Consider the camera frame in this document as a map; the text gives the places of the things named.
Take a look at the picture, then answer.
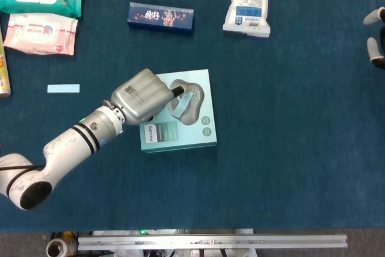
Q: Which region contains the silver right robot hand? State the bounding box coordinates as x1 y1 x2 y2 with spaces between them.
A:
362 6 385 70

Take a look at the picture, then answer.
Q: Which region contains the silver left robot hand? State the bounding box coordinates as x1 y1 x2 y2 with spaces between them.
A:
109 68 186 127

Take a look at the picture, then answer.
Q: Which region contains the small curved light strip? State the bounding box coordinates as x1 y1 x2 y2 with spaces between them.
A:
173 91 196 119

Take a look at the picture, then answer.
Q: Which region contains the green Philips speaker box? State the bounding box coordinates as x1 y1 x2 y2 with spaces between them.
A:
138 69 218 153

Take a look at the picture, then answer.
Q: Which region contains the small light blue strip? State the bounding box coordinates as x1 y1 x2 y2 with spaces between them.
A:
47 84 81 94

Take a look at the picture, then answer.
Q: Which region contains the dark blue printed box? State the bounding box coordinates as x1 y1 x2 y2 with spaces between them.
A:
127 1 195 36

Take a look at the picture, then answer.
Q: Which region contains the pink wet wipes pack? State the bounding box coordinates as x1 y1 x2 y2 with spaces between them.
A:
2 13 79 57

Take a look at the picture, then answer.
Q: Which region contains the white and blue snack bag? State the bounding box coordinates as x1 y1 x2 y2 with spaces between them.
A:
222 0 272 39

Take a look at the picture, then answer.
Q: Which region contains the yellow printed tube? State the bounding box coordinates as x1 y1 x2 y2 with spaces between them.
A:
0 25 13 99

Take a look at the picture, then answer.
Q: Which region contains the brown tape roll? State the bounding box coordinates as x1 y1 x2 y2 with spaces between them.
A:
45 237 73 257

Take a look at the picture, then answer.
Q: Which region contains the aluminium profile rail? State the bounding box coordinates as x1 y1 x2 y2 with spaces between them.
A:
78 233 349 251

